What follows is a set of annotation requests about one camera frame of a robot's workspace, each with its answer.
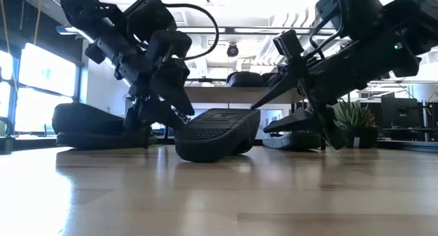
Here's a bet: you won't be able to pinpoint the black computer monitor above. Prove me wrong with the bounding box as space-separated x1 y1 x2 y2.
381 97 419 129
426 101 438 127

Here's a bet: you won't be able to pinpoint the small potted green plant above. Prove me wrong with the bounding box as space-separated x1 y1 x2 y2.
333 99 380 150

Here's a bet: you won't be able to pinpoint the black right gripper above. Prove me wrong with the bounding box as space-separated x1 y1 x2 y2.
250 29 377 150

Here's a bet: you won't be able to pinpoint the yellow hanging cable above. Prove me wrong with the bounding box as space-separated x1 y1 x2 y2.
33 0 44 45

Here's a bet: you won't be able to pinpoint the wide bright window pane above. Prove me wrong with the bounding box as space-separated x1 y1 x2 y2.
15 42 78 133

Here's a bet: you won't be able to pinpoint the long ceiling light bar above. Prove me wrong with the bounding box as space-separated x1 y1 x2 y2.
56 25 338 37

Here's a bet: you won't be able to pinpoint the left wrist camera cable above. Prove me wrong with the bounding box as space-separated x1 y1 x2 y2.
163 2 220 62

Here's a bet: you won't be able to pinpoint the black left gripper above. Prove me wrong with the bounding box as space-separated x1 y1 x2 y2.
114 47 195 131

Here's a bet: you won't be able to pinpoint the black ceiling spotlight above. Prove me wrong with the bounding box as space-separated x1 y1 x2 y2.
226 43 240 58

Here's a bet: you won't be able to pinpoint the white ceiling pipes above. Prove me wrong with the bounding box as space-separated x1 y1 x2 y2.
255 10 319 68

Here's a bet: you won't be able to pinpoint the narrow bright window pane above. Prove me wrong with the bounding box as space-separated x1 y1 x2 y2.
0 50 15 119

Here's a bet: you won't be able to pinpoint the dark office desk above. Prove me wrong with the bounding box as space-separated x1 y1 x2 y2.
378 126 438 143

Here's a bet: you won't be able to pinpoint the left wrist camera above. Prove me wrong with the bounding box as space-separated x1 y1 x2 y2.
146 29 193 63

